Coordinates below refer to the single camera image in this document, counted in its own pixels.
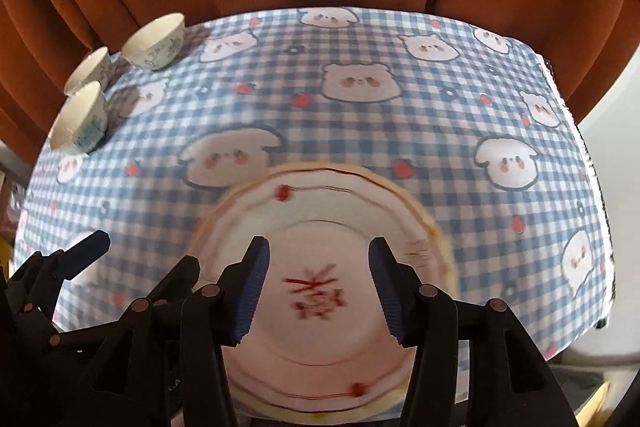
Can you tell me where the small plate with red pattern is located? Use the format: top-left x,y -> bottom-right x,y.
197,163 -> 441,408

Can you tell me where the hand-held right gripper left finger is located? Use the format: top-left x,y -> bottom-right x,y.
80,236 -> 272,427

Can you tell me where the scalloped plate with yellow flowers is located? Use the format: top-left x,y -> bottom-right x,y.
192,162 -> 458,427

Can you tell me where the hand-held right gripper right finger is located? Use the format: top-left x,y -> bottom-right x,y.
368,236 -> 556,427

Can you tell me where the round plate with yellow flowers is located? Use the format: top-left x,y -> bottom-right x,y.
200,169 -> 457,418

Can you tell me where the blue checked bear tablecloth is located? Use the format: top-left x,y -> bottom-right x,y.
14,7 -> 616,408

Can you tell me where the white bowl with blue flowers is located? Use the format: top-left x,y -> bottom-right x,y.
120,13 -> 187,72
64,47 -> 113,96
49,81 -> 107,155

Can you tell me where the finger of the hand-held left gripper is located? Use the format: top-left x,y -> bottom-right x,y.
147,254 -> 202,304
7,229 -> 112,324

